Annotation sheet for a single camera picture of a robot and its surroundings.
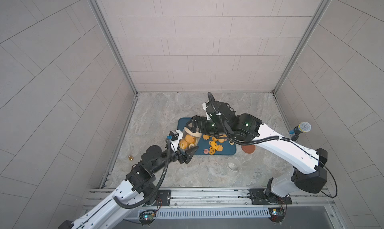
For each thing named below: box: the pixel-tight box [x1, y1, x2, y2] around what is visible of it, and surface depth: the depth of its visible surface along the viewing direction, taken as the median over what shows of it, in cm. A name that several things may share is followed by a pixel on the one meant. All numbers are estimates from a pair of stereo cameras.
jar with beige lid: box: [179, 127, 202, 150], surface depth 63 cm
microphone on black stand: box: [291, 121, 312, 141], surface depth 73 cm
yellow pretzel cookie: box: [209, 146, 216, 155], surface depth 87 cm
